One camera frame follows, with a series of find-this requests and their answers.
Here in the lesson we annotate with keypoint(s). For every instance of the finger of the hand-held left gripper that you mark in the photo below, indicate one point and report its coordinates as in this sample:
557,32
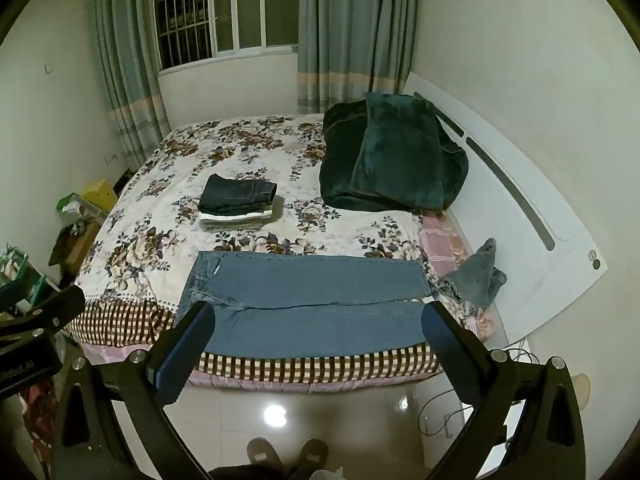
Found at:
11,291
55,305

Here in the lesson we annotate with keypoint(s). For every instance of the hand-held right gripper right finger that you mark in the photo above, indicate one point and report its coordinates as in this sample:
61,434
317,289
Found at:
445,350

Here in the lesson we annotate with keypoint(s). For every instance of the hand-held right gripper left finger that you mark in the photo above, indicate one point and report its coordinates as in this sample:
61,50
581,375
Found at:
182,355

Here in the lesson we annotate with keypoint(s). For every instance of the blue denim pants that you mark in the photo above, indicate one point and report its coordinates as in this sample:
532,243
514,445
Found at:
310,280

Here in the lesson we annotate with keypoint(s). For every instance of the green white storage rack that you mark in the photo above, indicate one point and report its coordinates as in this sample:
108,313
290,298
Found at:
17,265

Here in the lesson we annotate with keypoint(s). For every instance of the brown cardboard box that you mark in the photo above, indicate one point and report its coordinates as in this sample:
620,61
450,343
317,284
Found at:
75,246

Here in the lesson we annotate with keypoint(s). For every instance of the grey crumpled cloth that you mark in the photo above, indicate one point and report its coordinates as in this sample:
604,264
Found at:
480,275

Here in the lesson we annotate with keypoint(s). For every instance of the pink quilted mattress pad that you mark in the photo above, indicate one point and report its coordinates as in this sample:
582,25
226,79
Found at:
442,250

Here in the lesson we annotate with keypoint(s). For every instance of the green and white packet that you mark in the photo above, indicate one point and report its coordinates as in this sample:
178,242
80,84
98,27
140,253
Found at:
69,205

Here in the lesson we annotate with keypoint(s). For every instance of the white bed headboard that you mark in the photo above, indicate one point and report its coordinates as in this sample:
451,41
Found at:
525,270

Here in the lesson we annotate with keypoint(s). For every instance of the yellow box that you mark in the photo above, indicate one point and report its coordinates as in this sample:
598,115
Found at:
102,192

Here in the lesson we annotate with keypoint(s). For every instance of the person's left slipper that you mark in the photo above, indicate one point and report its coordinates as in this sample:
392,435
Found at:
265,455

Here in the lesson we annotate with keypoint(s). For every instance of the floral bedspread bed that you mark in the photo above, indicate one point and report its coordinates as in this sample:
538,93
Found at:
165,200

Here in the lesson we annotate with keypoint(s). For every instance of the dark green plush blanket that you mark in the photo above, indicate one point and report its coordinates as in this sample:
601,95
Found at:
395,160

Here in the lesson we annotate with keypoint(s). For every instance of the grey-blue striped curtain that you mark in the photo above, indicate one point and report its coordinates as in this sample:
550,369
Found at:
355,35
130,75

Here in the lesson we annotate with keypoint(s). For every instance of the white framed barred window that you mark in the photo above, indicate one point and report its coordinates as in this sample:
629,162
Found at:
220,10

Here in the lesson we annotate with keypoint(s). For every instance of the white wall socket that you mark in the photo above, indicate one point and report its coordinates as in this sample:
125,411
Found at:
111,159

